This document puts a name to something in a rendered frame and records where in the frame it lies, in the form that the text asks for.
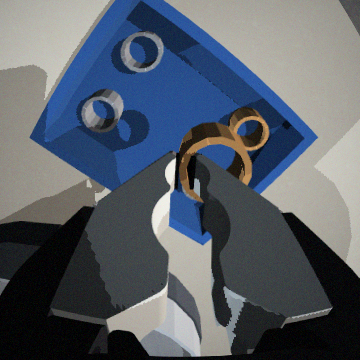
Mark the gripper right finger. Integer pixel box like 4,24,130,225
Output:
187,152,360,360

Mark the bronze bushing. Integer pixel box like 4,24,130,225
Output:
228,107,269,151
179,122,252,203

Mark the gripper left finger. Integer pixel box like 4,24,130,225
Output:
0,151,180,360

